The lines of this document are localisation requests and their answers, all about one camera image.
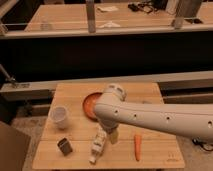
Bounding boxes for black devices on back table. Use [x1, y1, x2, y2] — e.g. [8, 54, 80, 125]
[128, 1, 157, 14]

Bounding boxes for grey metal post right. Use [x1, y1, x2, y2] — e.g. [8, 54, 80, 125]
[172, 0, 187, 29]

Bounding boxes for dark grey eraser block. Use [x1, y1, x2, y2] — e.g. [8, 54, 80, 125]
[57, 138, 73, 156]

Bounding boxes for grey metal post left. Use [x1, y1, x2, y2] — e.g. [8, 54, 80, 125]
[86, 0, 96, 33]

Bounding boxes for orange carrot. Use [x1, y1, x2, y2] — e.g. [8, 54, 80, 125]
[134, 134, 142, 161]

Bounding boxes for white plastic cup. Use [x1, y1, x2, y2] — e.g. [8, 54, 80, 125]
[50, 106, 68, 129]

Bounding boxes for white lotion bottle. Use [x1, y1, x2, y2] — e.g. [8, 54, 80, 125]
[89, 127, 107, 164]

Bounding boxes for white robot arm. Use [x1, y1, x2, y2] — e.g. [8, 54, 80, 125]
[94, 84, 213, 143]

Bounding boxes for clear glass on back table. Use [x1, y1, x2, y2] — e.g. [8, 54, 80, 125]
[40, 21, 51, 31]

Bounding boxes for grey metal post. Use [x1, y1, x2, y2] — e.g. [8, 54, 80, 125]
[172, 0, 187, 29]
[86, 0, 96, 33]

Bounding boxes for metal clamp at left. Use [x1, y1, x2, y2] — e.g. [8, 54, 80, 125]
[0, 64, 30, 88]

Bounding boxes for white paper on back table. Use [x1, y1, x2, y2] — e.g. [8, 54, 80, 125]
[98, 21, 121, 28]

